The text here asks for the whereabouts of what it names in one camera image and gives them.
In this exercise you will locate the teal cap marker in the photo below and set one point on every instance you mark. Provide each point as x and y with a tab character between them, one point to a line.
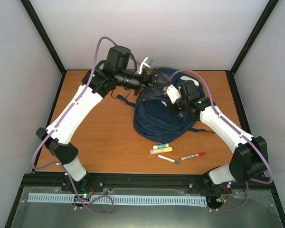
168	159

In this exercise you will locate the red cap marker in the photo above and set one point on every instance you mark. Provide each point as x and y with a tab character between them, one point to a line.
192	156

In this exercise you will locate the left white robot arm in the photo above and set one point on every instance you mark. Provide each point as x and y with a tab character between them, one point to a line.
106	76

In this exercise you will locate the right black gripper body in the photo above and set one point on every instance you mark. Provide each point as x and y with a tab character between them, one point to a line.
175	111

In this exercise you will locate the navy blue backpack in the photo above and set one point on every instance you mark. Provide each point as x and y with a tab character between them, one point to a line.
154	121

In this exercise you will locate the right black frame post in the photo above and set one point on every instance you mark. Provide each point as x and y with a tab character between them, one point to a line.
267	11

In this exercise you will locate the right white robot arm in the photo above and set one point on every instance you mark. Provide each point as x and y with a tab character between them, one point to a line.
248	152

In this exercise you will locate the yellow highlighter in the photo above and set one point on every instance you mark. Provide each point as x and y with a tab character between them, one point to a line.
161	150

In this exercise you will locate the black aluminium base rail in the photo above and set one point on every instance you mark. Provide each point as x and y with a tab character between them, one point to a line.
97	182

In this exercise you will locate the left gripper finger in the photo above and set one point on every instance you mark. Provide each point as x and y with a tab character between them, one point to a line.
154	92
157	80

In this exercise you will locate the green white glue stick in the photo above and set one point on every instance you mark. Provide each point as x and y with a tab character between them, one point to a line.
161	146

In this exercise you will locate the light blue cable duct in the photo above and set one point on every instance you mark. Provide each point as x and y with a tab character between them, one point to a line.
123	200

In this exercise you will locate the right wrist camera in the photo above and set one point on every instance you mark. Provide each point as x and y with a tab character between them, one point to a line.
172	92

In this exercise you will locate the black frame post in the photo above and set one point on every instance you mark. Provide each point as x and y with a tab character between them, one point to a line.
43	34
267	11

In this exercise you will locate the left black frame post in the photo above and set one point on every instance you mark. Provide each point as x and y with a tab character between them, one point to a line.
43	34

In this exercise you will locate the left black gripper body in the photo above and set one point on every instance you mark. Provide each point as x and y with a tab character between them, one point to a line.
143	81

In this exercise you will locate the small circuit board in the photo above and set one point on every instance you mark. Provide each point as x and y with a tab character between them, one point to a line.
87	192

